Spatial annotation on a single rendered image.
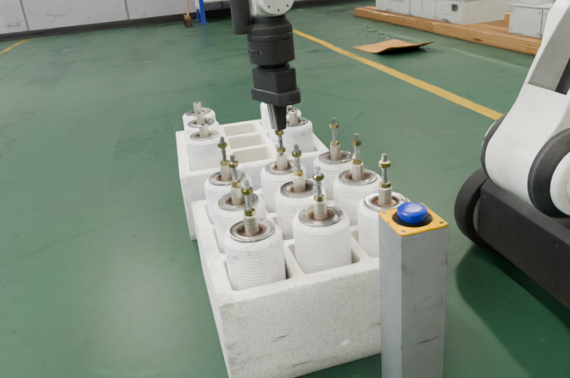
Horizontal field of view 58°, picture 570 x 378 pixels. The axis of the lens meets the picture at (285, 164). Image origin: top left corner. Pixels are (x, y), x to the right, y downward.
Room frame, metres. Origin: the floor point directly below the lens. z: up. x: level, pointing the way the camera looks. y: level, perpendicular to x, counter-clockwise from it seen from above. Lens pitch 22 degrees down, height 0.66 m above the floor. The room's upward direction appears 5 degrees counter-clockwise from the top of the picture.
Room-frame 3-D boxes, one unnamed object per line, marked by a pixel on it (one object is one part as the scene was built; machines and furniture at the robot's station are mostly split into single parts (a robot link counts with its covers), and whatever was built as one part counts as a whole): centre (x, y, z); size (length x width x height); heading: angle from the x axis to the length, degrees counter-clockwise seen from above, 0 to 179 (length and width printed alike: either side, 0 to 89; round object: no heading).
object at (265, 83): (1.00, 0.00, 0.46); 0.13 x 0.10 x 0.12; 36
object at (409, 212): (0.62, -0.17, 0.32); 0.04 x 0.04 x 0.02
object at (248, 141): (1.40, 0.10, 0.09); 0.39 x 0.39 x 0.18; 11
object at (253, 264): (0.74, 0.06, 0.16); 0.10 x 0.10 x 0.18
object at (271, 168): (1.00, 0.01, 0.25); 0.08 x 0.08 x 0.01
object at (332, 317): (0.88, -0.02, 0.09); 0.39 x 0.39 x 0.18; 14
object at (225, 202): (0.85, 0.09, 0.25); 0.08 x 0.08 x 0.01
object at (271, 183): (1.00, 0.01, 0.16); 0.10 x 0.10 x 0.18
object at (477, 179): (1.03, -0.47, 0.10); 0.20 x 0.05 x 0.20; 102
